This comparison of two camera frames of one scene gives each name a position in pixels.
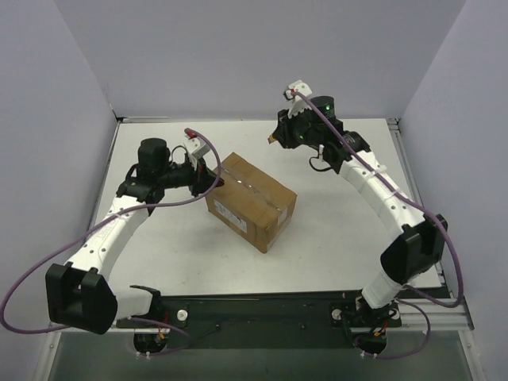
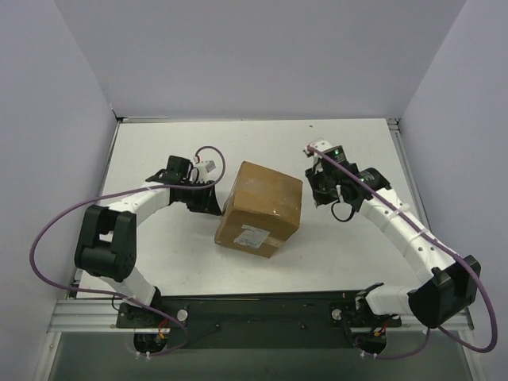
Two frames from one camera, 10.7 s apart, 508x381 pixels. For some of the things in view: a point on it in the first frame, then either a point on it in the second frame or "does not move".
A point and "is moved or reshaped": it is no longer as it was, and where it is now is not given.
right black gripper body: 283,132 → 320,188
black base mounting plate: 264,320 does not move
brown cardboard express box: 250,205 is moved or reshaped
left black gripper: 202,178 → 202,196
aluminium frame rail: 452,316 does not move
